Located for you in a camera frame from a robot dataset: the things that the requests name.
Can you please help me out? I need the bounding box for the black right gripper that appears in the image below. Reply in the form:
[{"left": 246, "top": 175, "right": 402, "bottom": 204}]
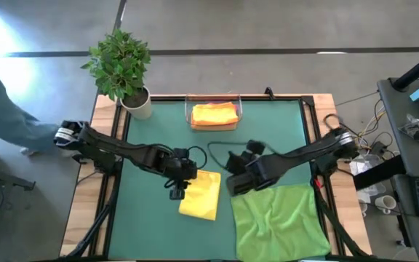
[{"left": 225, "top": 148, "right": 279, "bottom": 197}]

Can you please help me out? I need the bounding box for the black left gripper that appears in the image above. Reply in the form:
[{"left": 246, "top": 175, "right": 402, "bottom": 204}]
[{"left": 150, "top": 144, "right": 199, "bottom": 183}]

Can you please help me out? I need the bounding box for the yellow microfiber towel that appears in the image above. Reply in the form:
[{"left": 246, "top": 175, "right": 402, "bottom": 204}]
[{"left": 178, "top": 169, "right": 222, "bottom": 222}]

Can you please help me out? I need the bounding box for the green microfiber towel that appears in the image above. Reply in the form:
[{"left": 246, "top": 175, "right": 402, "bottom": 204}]
[{"left": 230, "top": 183, "right": 332, "bottom": 262}]

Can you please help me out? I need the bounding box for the orange microfiber towel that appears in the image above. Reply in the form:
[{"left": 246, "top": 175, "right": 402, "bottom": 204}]
[
  {"left": 191, "top": 101, "right": 239, "bottom": 127},
  {"left": 191, "top": 123, "right": 238, "bottom": 132}
]

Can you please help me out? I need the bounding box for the clear plastic bin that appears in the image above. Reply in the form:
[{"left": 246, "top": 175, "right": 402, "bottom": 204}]
[{"left": 184, "top": 93, "right": 243, "bottom": 132}]

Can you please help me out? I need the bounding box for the dark green table mat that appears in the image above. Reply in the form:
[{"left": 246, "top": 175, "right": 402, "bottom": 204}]
[{"left": 108, "top": 100, "right": 327, "bottom": 261}]

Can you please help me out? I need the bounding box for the white plant pot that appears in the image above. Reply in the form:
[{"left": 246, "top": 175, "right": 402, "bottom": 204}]
[{"left": 119, "top": 85, "right": 153, "bottom": 120}]

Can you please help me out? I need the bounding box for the white plastic bag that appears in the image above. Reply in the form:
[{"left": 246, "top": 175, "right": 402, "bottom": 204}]
[{"left": 349, "top": 156, "right": 388, "bottom": 197}]

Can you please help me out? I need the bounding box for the green leafy plant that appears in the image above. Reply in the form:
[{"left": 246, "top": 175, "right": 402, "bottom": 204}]
[{"left": 81, "top": 28, "right": 151, "bottom": 102}]

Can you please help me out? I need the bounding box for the black flat bar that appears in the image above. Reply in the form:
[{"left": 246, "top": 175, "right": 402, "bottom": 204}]
[{"left": 353, "top": 155, "right": 407, "bottom": 191}]

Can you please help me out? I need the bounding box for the black power adapter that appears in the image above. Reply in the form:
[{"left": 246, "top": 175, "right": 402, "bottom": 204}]
[{"left": 371, "top": 140, "right": 388, "bottom": 157}]

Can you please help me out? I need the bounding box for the white mug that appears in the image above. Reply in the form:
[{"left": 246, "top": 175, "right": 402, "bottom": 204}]
[{"left": 374, "top": 194, "right": 398, "bottom": 215}]

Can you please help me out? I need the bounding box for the clear plastic bag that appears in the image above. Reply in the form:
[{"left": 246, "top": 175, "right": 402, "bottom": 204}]
[{"left": 398, "top": 113, "right": 419, "bottom": 146}]

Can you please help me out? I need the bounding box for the person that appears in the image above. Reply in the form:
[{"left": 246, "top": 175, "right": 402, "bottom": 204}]
[{"left": 0, "top": 60, "right": 60, "bottom": 157}]

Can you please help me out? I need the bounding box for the black pole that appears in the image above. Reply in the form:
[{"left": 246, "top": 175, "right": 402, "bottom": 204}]
[{"left": 392, "top": 45, "right": 419, "bottom": 92}]

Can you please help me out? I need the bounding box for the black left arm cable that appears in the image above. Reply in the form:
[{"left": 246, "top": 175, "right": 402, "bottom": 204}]
[{"left": 164, "top": 144, "right": 209, "bottom": 190}]

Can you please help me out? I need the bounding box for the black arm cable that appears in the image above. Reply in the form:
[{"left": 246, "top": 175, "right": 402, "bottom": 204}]
[
  {"left": 207, "top": 140, "right": 254, "bottom": 170},
  {"left": 164, "top": 144, "right": 209, "bottom": 190}
]

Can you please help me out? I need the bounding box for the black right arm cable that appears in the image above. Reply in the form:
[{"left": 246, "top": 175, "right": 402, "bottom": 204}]
[{"left": 207, "top": 140, "right": 254, "bottom": 170}]

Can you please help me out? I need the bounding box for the black metal table frame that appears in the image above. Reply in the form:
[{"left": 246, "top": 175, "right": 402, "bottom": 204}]
[{"left": 60, "top": 93, "right": 374, "bottom": 262}]

